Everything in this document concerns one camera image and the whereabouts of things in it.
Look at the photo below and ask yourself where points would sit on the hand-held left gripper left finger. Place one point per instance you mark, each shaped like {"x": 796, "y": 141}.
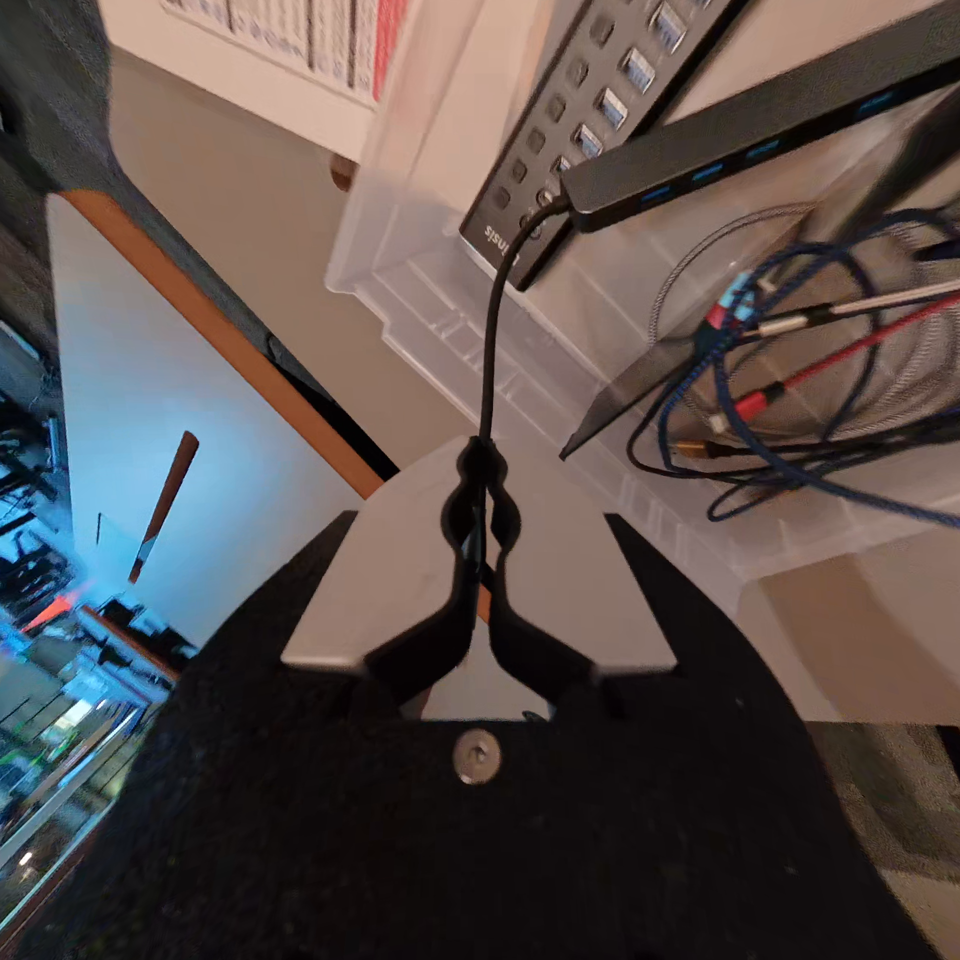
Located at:
{"x": 382, "y": 585}

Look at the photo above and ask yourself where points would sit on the clear plastic bin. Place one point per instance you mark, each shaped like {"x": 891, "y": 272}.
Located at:
{"x": 420, "y": 247}

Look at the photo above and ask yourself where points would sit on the dark grey metal slab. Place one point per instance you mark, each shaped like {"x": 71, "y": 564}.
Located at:
{"x": 637, "y": 382}

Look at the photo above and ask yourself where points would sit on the black usb hub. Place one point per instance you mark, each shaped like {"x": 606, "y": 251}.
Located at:
{"x": 540, "y": 120}

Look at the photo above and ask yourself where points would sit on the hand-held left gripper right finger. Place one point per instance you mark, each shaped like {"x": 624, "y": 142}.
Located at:
{"x": 585, "y": 592}

